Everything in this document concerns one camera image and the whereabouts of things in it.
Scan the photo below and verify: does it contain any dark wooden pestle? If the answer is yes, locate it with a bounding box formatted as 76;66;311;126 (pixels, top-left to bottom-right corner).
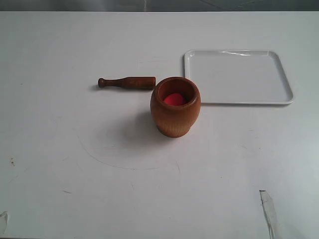
98;77;156;90

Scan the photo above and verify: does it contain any wooden mortar cup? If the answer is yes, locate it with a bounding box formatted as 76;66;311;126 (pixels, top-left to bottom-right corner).
150;77;201;137

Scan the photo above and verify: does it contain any red ball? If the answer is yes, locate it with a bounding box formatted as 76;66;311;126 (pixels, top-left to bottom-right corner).
163;93;187;106

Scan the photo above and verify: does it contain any white rectangular plastic tray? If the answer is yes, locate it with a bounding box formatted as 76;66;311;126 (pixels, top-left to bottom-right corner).
183;50;294;106

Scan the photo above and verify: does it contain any clear tape strip right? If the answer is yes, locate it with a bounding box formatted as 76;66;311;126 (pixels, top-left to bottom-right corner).
259;190;282;239

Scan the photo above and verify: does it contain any clear tape scrap left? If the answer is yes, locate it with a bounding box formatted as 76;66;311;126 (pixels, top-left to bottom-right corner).
0;211;8;234

